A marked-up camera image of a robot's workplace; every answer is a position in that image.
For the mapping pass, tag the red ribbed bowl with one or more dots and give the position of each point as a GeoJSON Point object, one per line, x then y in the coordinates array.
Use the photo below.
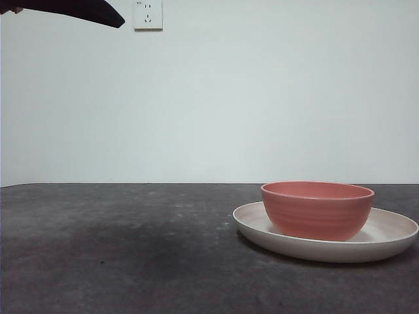
{"type": "Point", "coordinates": [314, 216]}

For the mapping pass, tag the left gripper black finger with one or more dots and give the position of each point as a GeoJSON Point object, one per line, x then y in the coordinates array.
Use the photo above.
{"type": "Point", "coordinates": [82, 8]}

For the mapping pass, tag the white wall socket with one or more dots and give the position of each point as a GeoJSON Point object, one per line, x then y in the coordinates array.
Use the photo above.
{"type": "Point", "coordinates": [148, 16]}

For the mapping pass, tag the white round plate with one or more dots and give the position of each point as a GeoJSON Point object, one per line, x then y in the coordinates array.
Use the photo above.
{"type": "Point", "coordinates": [294, 251]}

